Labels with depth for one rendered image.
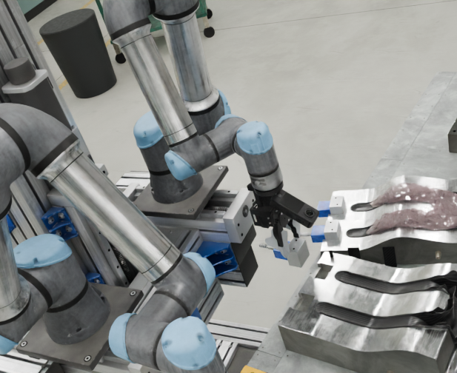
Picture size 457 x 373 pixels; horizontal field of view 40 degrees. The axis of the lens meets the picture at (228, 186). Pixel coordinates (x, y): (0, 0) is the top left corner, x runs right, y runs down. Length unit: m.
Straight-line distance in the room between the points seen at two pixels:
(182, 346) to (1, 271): 0.38
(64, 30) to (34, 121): 4.13
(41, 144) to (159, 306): 0.33
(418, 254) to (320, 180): 1.81
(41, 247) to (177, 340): 0.50
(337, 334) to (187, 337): 0.56
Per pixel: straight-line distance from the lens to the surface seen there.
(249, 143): 1.37
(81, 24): 5.16
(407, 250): 1.66
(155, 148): 1.64
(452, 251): 1.66
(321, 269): 1.62
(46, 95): 1.45
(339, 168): 3.48
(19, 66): 1.43
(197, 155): 1.43
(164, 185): 1.70
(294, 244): 1.57
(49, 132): 1.04
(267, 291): 2.86
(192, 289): 1.08
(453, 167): 2.00
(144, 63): 1.41
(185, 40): 1.52
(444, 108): 2.30
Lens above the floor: 1.98
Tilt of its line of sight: 33 degrees down
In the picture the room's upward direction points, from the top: 19 degrees counter-clockwise
